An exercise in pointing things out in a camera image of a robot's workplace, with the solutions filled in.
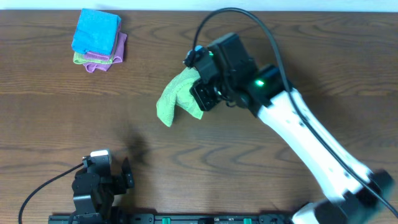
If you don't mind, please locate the green microfiber cloth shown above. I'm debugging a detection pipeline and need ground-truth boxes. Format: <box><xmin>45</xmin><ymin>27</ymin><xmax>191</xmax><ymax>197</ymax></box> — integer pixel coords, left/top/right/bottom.
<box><xmin>156</xmin><ymin>68</ymin><xmax>203</xmax><ymax>127</ymax></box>

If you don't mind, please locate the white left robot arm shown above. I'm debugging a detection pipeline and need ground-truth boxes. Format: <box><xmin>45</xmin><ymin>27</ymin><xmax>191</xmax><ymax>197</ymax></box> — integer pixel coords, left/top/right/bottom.
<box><xmin>69</xmin><ymin>155</ymin><xmax>134</xmax><ymax>224</ymax></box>

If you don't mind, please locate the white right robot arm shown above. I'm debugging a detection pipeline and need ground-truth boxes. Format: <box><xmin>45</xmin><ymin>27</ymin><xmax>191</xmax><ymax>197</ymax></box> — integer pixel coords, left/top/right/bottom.
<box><xmin>184</xmin><ymin>33</ymin><xmax>394</xmax><ymax>223</ymax></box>

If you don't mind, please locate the purple folded cloth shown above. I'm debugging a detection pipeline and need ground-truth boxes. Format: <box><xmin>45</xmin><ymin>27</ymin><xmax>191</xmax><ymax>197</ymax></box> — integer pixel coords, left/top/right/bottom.
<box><xmin>83</xmin><ymin>26</ymin><xmax>127</xmax><ymax>73</ymax></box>

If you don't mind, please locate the green folded cloth in stack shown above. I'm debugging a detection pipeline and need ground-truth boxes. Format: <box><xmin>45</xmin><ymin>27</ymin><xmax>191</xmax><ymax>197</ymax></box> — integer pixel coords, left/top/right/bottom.
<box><xmin>73</xmin><ymin>52</ymin><xmax>114</xmax><ymax>65</ymax></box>

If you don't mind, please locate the blue folded cloth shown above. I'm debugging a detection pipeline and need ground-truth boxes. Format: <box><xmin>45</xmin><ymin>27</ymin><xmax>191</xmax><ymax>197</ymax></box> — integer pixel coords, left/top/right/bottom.
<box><xmin>72</xmin><ymin>9</ymin><xmax>121</xmax><ymax>55</ymax></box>

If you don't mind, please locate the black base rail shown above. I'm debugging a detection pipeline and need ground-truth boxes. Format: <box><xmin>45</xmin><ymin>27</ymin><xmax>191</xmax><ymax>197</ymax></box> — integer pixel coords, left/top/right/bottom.
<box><xmin>48</xmin><ymin>213</ymin><xmax>296</xmax><ymax>224</ymax></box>

